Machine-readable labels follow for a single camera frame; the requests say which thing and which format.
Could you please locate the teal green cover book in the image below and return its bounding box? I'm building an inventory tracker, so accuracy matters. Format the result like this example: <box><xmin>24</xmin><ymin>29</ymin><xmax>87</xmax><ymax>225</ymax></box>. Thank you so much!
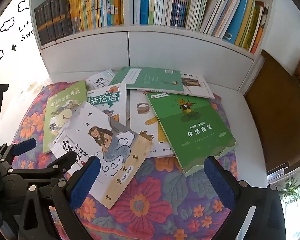
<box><xmin>110</xmin><ymin>67</ymin><xmax>184</xmax><ymax>93</ymax></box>

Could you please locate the white mermaid cover book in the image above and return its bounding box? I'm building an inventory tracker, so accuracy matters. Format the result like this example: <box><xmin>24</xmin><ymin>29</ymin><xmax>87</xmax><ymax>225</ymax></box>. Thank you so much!
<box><xmin>49</xmin><ymin>101</ymin><xmax>153</xmax><ymax>209</ymax></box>

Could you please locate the leaning books right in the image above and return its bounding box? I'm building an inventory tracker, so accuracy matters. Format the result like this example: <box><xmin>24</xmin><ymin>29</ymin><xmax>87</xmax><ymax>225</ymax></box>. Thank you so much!
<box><xmin>193</xmin><ymin>0</ymin><xmax>269</xmax><ymax>54</ymax></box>

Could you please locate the green potted plant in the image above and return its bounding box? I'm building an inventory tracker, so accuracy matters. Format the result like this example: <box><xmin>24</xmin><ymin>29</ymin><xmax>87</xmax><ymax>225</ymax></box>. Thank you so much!
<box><xmin>279</xmin><ymin>177</ymin><xmax>300</xmax><ymax>205</ymax></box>

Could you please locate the green cricket fables book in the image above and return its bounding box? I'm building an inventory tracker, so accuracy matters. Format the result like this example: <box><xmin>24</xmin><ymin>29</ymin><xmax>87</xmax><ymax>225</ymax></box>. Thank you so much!
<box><xmin>146</xmin><ymin>93</ymin><xmax>238</xmax><ymax>177</ymax></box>

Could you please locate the mixed upright book row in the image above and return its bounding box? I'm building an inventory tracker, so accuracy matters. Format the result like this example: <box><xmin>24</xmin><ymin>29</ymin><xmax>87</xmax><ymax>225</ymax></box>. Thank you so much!
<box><xmin>132</xmin><ymin>0</ymin><xmax>207</xmax><ymax>32</ymax></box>

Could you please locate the white bucket classics book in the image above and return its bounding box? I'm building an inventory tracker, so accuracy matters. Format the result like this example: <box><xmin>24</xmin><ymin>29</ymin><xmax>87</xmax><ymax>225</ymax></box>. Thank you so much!
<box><xmin>129</xmin><ymin>90</ymin><xmax>174</xmax><ymax>158</ymax></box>

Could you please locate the yellow orange book row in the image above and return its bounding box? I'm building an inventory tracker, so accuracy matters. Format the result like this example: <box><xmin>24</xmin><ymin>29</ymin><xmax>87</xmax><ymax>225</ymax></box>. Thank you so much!
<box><xmin>66</xmin><ymin>0</ymin><xmax>124</xmax><ymax>33</ymax></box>

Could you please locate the white calligraphy book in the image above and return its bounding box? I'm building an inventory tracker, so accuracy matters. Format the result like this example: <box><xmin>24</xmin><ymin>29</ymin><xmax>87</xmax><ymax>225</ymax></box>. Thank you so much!
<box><xmin>85</xmin><ymin>70</ymin><xmax>115</xmax><ymax>91</ymax></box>

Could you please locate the white Confucius cartoon book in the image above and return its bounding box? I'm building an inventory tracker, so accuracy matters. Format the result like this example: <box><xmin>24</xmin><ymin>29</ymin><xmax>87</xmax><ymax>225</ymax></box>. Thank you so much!
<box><xmin>87</xmin><ymin>83</ymin><xmax>127</xmax><ymax>125</ymax></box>

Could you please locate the white bookshelf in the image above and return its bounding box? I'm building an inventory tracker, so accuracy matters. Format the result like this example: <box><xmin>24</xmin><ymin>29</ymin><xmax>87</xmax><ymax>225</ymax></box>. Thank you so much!
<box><xmin>38</xmin><ymin>0</ymin><xmax>274</xmax><ymax>92</ymax></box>

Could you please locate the white picture book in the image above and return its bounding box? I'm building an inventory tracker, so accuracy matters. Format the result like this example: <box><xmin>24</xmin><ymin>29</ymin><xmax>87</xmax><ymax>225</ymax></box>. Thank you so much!
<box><xmin>126</xmin><ymin>72</ymin><xmax>215</xmax><ymax>99</ymax></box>

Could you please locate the black book set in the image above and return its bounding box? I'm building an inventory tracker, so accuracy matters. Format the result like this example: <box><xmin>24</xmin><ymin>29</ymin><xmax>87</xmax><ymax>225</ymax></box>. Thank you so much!
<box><xmin>34</xmin><ymin>0</ymin><xmax>74</xmax><ymax>46</ymax></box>

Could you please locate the olive green history book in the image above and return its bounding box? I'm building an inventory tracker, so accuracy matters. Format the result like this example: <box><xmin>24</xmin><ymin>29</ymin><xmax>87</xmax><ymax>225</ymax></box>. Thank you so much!
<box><xmin>43</xmin><ymin>80</ymin><xmax>87</xmax><ymax>153</ymax></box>

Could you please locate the brown wooden cabinet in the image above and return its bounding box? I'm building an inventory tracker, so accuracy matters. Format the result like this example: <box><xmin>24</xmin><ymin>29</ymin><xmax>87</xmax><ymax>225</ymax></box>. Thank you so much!
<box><xmin>245</xmin><ymin>50</ymin><xmax>300</xmax><ymax>173</ymax></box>

